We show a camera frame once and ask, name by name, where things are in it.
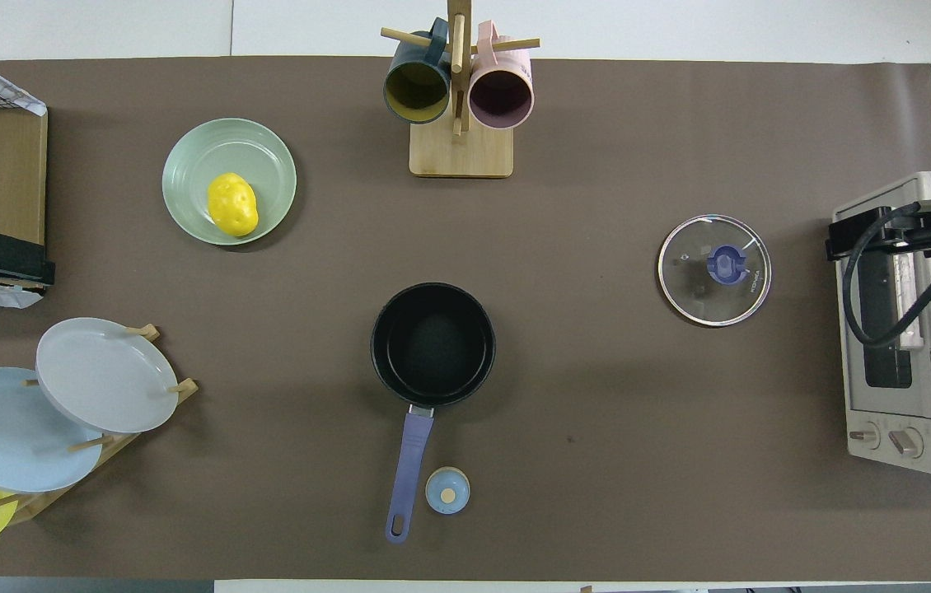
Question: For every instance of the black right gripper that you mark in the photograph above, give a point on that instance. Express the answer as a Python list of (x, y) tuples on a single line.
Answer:
[(923, 235)]

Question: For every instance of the glass lid blue knob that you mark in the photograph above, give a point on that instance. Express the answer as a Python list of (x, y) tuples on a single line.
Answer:
[(700, 288)]

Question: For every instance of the yellow potato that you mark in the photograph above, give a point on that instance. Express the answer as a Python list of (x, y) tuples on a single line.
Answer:
[(232, 204)]

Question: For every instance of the grey plate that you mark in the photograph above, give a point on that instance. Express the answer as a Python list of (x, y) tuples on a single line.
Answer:
[(107, 375)]

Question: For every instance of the wooden plate rack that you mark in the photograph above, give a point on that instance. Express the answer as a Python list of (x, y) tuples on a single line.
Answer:
[(115, 445)]

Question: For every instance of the pale green plate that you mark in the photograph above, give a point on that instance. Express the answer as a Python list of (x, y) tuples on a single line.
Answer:
[(222, 152)]

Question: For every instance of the brown table mat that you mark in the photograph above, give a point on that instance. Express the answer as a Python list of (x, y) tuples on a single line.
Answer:
[(597, 412)]

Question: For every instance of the pink ribbed mug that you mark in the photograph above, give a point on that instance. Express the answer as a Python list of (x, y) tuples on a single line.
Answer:
[(501, 95)]

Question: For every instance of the wooden mug tree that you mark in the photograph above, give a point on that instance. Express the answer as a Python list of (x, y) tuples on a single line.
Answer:
[(461, 152)]

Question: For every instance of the dark teal mug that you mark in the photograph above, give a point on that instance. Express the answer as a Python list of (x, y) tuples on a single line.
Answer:
[(416, 86)]

